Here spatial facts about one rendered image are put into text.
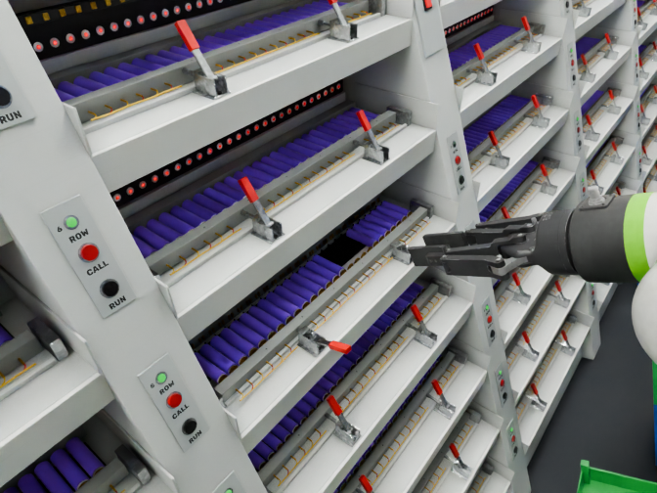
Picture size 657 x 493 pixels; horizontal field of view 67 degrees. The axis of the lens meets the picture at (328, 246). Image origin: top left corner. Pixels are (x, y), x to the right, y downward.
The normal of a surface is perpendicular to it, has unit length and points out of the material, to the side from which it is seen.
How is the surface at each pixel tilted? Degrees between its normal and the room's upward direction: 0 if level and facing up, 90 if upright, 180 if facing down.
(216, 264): 20
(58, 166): 90
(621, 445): 0
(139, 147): 110
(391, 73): 90
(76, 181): 90
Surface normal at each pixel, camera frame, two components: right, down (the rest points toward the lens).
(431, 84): 0.72, 0.08
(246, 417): -0.03, -0.78
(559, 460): -0.30, -0.86
